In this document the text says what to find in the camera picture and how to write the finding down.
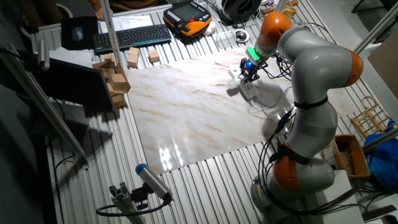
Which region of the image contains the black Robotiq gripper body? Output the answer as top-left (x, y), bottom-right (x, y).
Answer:
top-left (239, 57), bottom-right (261, 77)

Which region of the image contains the brown sleeved forearm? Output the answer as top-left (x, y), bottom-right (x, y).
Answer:
top-left (88, 0), bottom-right (159, 12)

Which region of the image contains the white power strip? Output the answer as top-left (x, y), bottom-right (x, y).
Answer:
top-left (238, 81), bottom-right (259, 100)

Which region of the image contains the round metal dish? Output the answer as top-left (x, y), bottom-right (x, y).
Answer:
top-left (234, 29), bottom-right (251, 44)

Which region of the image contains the clear plastic box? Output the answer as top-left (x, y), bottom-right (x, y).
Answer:
top-left (215, 30), bottom-right (237, 50)

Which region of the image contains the white rounded object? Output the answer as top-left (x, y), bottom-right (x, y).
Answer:
top-left (202, 21), bottom-right (216, 37)

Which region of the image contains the black filament spool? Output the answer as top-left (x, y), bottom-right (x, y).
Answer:
top-left (221, 0), bottom-right (262, 26)

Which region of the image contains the marble pattern mat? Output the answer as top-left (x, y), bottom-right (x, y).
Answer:
top-left (124, 46), bottom-right (301, 175)

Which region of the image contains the orange black teach pendant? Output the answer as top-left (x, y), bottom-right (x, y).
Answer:
top-left (162, 1), bottom-right (213, 37)

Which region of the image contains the black computer keyboard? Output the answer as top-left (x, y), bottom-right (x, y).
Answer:
top-left (92, 24), bottom-right (172, 55)

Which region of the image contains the wooden rack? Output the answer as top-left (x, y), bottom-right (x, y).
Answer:
top-left (350, 95), bottom-right (396, 138)

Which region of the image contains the white paper sheet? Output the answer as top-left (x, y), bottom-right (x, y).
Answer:
top-left (98, 14), bottom-right (155, 34)

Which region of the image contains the brown tray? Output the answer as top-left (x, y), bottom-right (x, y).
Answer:
top-left (332, 134), bottom-right (371, 180)

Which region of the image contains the brown cardboard sheet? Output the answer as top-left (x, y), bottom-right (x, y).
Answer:
top-left (368, 29), bottom-right (398, 100)

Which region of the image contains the aluminium cross beam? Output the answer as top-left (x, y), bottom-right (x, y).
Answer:
top-left (362, 127), bottom-right (398, 153)

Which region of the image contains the blue bag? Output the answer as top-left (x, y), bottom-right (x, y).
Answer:
top-left (364, 119), bottom-right (398, 190)

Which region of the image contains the black flat monitor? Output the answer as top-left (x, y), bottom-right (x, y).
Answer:
top-left (32, 57), bottom-right (114, 111)

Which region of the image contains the grey computer mouse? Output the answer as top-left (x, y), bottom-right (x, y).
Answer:
top-left (71, 26), bottom-right (85, 42)

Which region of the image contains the white paper stack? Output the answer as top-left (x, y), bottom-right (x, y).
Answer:
top-left (49, 46), bottom-right (94, 68)

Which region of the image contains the short aluminium profile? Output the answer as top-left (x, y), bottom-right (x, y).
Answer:
top-left (108, 182), bottom-right (146, 224)

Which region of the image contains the black mouse pad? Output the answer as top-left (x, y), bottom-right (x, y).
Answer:
top-left (60, 16), bottom-right (100, 51)

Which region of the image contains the black flat device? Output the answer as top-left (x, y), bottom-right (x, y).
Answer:
top-left (362, 204), bottom-right (398, 223)

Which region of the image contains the green wrist flange mount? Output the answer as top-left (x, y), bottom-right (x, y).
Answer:
top-left (245, 46), bottom-right (264, 62)

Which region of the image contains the white power strip cable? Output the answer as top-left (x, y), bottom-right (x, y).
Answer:
top-left (253, 85), bottom-right (295, 108)

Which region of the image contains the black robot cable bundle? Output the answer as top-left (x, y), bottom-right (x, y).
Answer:
top-left (257, 52), bottom-right (369, 216)

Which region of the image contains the wooden handled tool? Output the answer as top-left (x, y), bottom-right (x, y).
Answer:
top-left (262, 0), bottom-right (299, 18)

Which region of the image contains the thick aluminium post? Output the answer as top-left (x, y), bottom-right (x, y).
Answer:
top-left (351, 1), bottom-right (398, 57)

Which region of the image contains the silver camera with blue end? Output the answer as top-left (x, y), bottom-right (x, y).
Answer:
top-left (135, 163), bottom-right (174, 202)

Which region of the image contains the thin aluminium post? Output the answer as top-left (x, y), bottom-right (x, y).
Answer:
top-left (99, 0), bottom-right (123, 66)

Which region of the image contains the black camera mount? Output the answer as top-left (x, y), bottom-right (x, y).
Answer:
top-left (130, 183), bottom-right (153, 210)

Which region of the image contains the black camera cable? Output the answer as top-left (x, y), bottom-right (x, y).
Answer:
top-left (95, 198), bottom-right (172, 217)

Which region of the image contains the white tubular chair frame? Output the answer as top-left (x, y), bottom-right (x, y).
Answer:
top-left (55, 2), bottom-right (74, 19)

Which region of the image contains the grey camera on frame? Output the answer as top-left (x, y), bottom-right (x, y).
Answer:
top-left (37, 39), bottom-right (50, 72)

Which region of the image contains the long aluminium frame beam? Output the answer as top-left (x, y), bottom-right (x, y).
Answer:
top-left (0, 43), bottom-right (90, 169)

